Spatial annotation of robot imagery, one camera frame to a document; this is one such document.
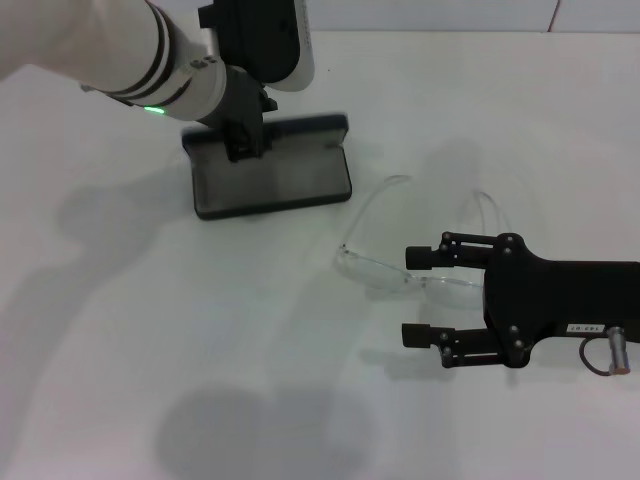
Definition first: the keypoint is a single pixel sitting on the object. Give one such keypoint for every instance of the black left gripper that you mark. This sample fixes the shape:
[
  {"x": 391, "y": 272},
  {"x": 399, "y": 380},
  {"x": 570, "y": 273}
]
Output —
[{"x": 240, "y": 100}]

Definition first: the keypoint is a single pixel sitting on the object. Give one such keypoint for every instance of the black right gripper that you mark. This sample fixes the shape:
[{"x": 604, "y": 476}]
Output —
[{"x": 550, "y": 300}]

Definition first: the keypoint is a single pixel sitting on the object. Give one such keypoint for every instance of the clear white glasses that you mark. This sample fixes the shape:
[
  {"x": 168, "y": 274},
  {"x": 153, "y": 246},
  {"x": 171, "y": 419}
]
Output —
[{"x": 375, "y": 275}]

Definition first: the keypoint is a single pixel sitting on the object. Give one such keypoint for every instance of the black glasses case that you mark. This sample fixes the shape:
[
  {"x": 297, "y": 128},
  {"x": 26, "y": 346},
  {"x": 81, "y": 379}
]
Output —
[{"x": 280, "y": 185}]

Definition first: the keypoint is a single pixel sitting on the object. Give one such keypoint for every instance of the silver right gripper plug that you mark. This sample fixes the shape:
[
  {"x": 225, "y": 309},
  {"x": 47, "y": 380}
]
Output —
[{"x": 619, "y": 350}]

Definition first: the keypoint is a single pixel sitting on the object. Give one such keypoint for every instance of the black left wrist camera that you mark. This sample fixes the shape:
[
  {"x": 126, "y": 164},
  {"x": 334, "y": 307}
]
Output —
[{"x": 260, "y": 40}]

